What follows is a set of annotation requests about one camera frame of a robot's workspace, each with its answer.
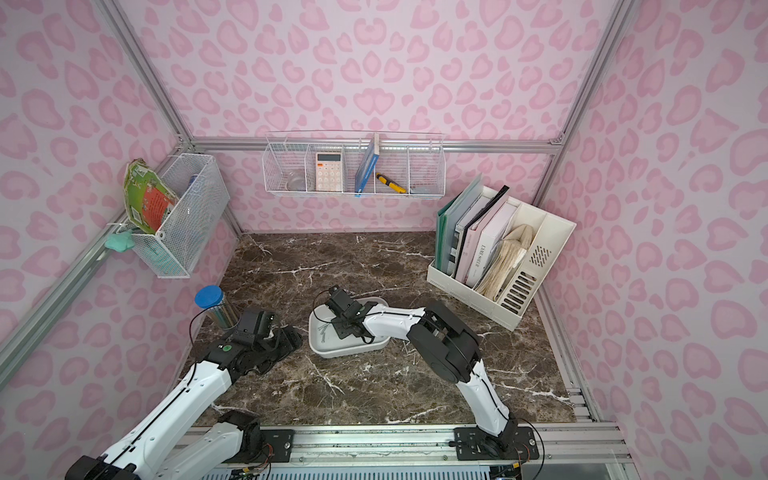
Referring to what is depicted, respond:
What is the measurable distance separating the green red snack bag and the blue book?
52 cm

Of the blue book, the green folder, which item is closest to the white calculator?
the blue book

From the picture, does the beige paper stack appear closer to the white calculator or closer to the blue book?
the blue book

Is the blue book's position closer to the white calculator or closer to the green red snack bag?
the white calculator

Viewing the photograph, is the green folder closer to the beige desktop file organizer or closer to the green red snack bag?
the beige desktop file organizer

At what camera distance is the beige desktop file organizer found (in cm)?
88

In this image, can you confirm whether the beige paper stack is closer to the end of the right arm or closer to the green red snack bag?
the end of the right arm

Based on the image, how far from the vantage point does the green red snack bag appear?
69 cm

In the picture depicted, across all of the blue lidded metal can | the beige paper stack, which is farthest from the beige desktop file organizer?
the blue lidded metal can

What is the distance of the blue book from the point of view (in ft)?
2.86

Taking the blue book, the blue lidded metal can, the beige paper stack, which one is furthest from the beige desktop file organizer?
the blue lidded metal can

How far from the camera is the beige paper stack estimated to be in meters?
0.88

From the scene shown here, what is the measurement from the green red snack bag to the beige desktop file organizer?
78cm
